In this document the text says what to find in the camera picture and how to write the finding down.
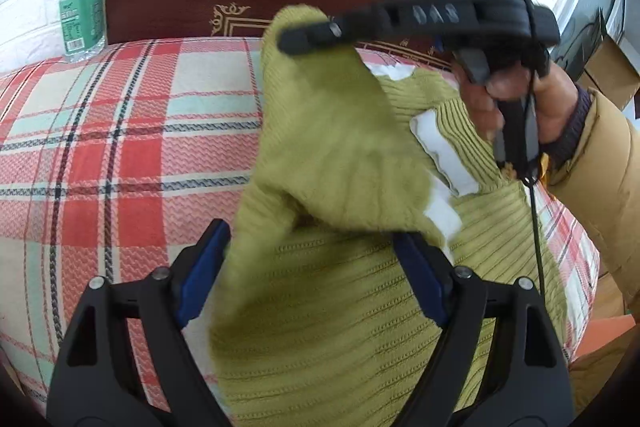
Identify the brown cardboard box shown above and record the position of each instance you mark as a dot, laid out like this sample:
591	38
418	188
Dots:
612	72

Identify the person's right hand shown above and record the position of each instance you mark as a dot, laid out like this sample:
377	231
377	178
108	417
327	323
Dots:
552	102

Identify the red plaid bed sheet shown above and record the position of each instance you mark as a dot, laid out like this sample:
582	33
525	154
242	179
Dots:
115	157

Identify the dark cabinet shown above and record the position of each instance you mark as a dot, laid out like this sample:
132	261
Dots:
592	22

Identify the person's right forearm tan sleeve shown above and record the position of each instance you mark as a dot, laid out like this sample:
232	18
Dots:
605	177

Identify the olive green knit sweater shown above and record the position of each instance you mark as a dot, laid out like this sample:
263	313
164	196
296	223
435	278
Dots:
340	217

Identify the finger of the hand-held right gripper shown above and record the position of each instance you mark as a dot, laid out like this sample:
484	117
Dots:
380	24

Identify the clear green label water bottle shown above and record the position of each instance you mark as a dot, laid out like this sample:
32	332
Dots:
81	7

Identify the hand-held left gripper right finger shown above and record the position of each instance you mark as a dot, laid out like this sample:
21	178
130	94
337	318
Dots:
422	277

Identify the orange box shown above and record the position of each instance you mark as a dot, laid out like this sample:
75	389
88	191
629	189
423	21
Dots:
605	337

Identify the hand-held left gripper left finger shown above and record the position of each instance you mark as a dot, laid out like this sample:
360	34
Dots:
202	274

